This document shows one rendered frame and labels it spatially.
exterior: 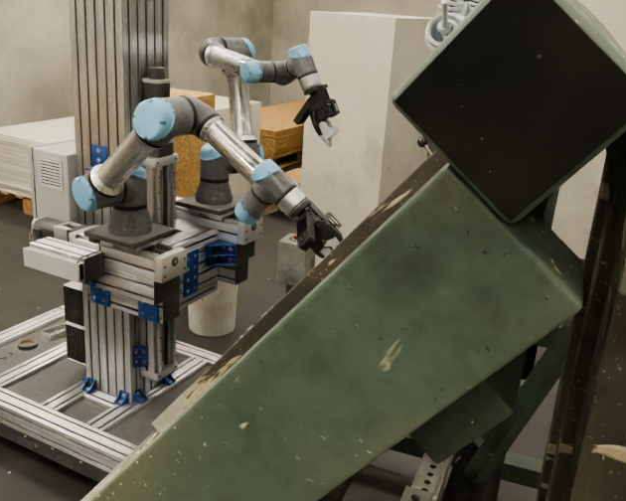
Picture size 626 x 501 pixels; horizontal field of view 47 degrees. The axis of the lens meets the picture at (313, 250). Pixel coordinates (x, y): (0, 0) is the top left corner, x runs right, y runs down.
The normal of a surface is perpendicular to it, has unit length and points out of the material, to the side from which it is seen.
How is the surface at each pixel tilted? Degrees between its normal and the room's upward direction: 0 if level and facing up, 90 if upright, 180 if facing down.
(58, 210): 90
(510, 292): 90
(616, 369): 90
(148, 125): 85
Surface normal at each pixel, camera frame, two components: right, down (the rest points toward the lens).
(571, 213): -0.48, 0.27
